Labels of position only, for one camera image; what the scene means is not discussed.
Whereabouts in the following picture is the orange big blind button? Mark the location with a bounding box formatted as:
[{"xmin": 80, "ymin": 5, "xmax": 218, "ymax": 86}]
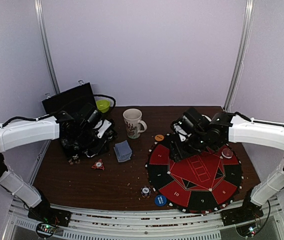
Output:
[{"xmin": 154, "ymin": 134, "xmax": 164, "ymax": 142}]

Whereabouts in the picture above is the clear red round button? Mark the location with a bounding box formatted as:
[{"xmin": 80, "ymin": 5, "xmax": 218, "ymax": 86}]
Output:
[{"xmin": 222, "ymin": 147, "xmax": 234, "ymax": 159}]

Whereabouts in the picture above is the blue playing card deck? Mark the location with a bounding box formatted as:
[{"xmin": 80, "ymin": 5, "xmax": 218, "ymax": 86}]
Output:
[{"xmin": 113, "ymin": 140, "xmax": 132, "ymax": 163}]

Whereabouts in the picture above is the blue small blind button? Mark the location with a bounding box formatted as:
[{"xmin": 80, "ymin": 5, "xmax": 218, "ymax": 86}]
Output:
[{"xmin": 154, "ymin": 194, "xmax": 167, "ymax": 207}]

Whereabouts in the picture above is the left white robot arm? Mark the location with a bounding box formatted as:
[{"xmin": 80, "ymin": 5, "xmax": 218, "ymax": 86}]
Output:
[{"xmin": 0, "ymin": 96, "xmax": 116, "ymax": 222}]

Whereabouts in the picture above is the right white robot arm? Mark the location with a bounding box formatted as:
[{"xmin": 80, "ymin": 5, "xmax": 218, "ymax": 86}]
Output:
[{"xmin": 170, "ymin": 107, "xmax": 284, "ymax": 221}]

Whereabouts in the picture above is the black poker chip case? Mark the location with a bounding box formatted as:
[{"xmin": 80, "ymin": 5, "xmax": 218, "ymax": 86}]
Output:
[{"xmin": 42, "ymin": 83, "xmax": 117, "ymax": 164}]

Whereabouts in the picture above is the green plastic bowl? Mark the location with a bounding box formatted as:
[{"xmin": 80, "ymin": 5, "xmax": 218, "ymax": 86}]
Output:
[{"xmin": 96, "ymin": 99, "xmax": 111, "ymax": 114}]

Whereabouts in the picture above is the red triangular chip holder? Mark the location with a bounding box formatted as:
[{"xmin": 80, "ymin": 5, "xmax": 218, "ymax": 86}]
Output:
[{"xmin": 91, "ymin": 159, "xmax": 105, "ymax": 171}]

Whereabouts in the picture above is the round red black poker mat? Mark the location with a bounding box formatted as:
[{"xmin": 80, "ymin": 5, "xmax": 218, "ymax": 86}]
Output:
[{"xmin": 145, "ymin": 134, "xmax": 244, "ymax": 214}]

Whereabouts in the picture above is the white floral ceramic mug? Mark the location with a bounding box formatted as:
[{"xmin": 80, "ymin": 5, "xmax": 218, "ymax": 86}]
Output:
[{"xmin": 123, "ymin": 108, "xmax": 148, "ymax": 139}]

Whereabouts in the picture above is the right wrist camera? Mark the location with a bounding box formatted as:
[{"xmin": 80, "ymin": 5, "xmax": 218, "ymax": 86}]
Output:
[{"xmin": 173, "ymin": 124, "xmax": 191, "ymax": 142}]

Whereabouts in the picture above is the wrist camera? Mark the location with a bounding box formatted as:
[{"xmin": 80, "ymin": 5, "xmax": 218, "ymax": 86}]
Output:
[
  {"xmin": 173, "ymin": 124, "xmax": 191, "ymax": 142},
  {"xmin": 95, "ymin": 120, "xmax": 112, "ymax": 139}
]

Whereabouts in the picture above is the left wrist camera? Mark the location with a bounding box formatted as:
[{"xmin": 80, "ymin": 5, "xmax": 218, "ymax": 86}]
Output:
[{"xmin": 95, "ymin": 120, "xmax": 112, "ymax": 139}]

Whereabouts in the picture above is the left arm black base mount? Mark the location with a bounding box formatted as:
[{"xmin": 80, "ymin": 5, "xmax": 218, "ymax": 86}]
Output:
[{"xmin": 27, "ymin": 205, "xmax": 71, "ymax": 227}]

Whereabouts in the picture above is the aluminium front rail base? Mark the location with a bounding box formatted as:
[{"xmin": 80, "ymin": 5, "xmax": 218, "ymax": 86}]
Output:
[{"xmin": 3, "ymin": 196, "xmax": 284, "ymax": 240}]

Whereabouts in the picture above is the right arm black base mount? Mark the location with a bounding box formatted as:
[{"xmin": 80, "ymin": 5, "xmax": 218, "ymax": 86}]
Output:
[{"xmin": 221, "ymin": 204, "xmax": 264, "ymax": 226}]

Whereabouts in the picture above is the right aluminium frame post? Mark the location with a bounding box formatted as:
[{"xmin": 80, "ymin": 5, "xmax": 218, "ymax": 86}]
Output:
[{"xmin": 223, "ymin": 0, "xmax": 255, "ymax": 112}]

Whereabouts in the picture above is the aluminium frame post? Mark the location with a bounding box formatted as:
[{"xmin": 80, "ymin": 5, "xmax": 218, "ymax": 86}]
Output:
[
  {"xmin": 34, "ymin": 0, "xmax": 60, "ymax": 94},
  {"xmin": 223, "ymin": 0, "xmax": 255, "ymax": 112}
]

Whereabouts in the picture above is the left aluminium frame post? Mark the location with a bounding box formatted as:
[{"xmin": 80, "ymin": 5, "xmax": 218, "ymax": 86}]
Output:
[{"xmin": 34, "ymin": 0, "xmax": 60, "ymax": 94}]

